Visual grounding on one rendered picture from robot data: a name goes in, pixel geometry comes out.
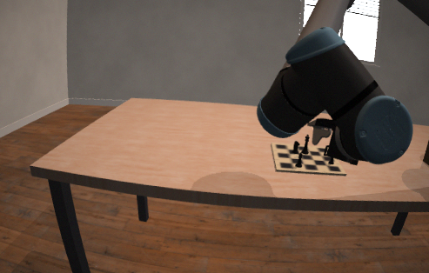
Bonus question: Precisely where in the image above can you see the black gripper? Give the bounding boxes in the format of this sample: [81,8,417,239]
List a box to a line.
[307,118,358,165]

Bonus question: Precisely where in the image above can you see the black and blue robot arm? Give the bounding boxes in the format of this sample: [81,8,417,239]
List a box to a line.
[257,0,413,164]

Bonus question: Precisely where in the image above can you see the tan and black chessboard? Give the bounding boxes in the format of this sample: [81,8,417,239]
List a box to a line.
[271,143,346,176]

